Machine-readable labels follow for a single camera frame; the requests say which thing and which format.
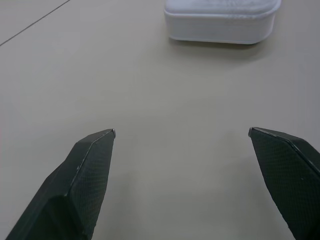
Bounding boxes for white plastic container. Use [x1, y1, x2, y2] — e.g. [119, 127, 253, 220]
[163, 0, 282, 45]

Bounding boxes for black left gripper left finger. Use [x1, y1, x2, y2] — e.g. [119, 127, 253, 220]
[4, 128, 117, 240]

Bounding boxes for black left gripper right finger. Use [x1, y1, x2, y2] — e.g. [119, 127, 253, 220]
[248, 126, 320, 240]

